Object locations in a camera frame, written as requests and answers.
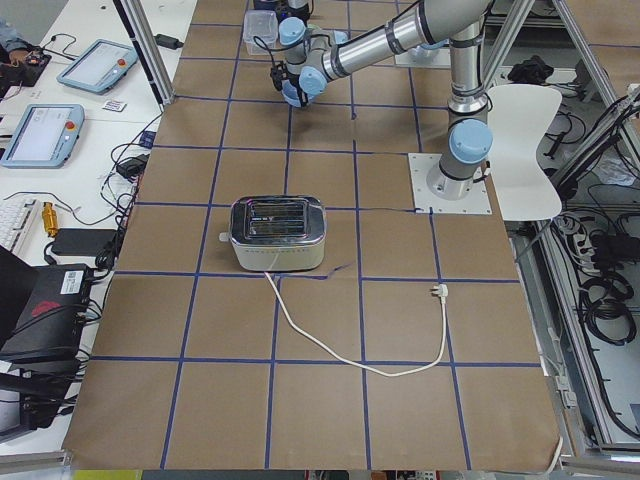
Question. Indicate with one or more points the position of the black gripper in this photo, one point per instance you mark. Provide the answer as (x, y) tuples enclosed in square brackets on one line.
[(303, 98)]

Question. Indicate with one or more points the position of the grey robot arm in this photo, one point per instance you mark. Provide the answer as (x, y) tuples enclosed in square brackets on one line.
[(314, 57)]

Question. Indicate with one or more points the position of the clear plastic container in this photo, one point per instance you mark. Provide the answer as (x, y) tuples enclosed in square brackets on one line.
[(260, 28)]

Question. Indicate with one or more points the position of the white toaster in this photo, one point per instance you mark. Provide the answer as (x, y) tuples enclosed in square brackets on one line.
[(277, 233)]

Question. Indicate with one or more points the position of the upper teach pendant tablet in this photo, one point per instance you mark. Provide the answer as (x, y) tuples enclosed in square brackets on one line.
[(100, 67)]

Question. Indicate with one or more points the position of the teach pendant tablet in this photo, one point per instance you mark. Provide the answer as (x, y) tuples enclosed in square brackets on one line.
[(45, 136), (100, 67)]

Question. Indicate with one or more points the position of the lower teach pendant tablet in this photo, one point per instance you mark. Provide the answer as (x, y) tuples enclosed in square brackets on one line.
[(45, 136)]

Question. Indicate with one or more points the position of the white chair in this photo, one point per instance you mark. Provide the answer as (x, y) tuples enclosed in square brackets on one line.
[(520, 116)]

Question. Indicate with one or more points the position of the black bag on floor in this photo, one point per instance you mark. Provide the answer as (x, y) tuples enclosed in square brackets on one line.
[(534, 71)]

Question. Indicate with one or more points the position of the black power adapter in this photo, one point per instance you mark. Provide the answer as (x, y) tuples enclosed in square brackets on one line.
[(82, 242)]

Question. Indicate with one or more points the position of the orange cylindrical tool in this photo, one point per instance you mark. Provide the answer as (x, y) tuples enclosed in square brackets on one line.
[(50, 221)]

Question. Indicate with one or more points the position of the white keyboard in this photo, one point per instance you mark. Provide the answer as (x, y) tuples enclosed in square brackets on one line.
[(18, 217)]

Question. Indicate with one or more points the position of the black red computer box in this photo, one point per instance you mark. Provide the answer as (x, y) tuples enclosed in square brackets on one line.
[(41, 311)]

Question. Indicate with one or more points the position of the aluminium frame post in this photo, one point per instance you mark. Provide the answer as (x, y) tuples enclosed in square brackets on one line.
[(134, 20)]

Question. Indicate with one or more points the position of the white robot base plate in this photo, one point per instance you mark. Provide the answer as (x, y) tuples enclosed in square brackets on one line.
[(435, 193)]

